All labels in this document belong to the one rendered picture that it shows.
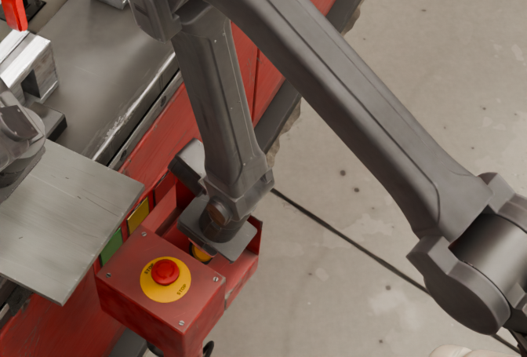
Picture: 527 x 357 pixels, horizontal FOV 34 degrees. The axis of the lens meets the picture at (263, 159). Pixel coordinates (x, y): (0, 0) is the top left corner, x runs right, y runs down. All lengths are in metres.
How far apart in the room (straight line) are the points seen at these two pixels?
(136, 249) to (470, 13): 1.74
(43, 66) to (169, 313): 0.39
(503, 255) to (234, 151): 0.37
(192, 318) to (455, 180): 0.57
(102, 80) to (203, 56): 0.49
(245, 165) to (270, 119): 1.31
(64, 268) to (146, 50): 0.47
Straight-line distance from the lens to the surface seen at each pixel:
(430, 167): 0.72
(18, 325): 1.27
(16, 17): 1.06
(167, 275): 1.21
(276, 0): 0.71
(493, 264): 0.73
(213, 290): 1.23
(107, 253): 1.23
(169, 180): 1.28
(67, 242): 1.02
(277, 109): 2.34
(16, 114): 0.85
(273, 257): 2.14
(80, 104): 1.30
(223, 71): 0.87
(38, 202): 1.06
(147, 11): 0.78
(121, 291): 1.23
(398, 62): 2.57
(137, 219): 1.26
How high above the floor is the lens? 1.89
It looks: 55 degrees down
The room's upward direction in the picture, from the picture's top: 6 degrees clockwise
